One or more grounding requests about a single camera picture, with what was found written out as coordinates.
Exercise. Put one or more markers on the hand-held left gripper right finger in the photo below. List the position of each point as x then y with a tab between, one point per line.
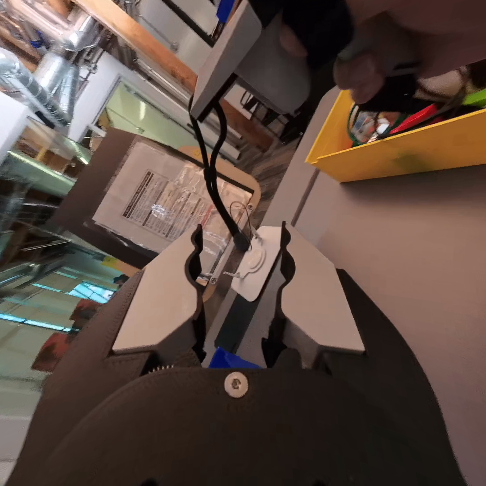
322	307

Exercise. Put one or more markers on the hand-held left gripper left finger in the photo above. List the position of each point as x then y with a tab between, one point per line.
159	307

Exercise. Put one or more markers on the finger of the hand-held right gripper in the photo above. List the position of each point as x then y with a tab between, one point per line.
227	60

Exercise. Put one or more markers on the blue plastic bin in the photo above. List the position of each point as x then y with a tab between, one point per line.
231	360

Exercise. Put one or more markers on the red toy block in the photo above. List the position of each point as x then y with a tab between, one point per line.
414	119

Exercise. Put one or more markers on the yellow plastic bin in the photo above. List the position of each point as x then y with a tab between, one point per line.
417	152

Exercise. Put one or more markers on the person's right hand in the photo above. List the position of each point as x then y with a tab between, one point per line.
417	30

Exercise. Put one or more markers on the blue storage bin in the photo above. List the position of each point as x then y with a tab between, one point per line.
224	9

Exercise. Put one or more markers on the black office chair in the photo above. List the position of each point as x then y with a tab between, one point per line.
265	114

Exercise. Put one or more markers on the white board stand base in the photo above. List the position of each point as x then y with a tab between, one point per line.
254	273

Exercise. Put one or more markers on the black table mat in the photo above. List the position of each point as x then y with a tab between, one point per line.
235	322

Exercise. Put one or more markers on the instruction sheet display board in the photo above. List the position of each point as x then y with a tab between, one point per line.
159	182

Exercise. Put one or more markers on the green plastic item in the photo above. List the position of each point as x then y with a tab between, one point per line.
474	98

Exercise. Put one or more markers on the cluster of silver ducts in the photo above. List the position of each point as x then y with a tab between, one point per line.
57	76

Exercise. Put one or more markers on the wooden support post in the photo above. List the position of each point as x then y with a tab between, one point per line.
152	41

